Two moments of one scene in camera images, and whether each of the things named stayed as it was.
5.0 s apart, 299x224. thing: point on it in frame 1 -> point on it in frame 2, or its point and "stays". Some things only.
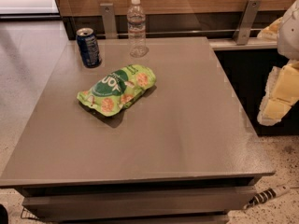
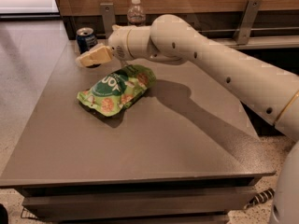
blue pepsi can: [89, 48] stays
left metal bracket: [109, 21] stays
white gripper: [289, 35] -> [118, 44]
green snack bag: [111, 94] stays
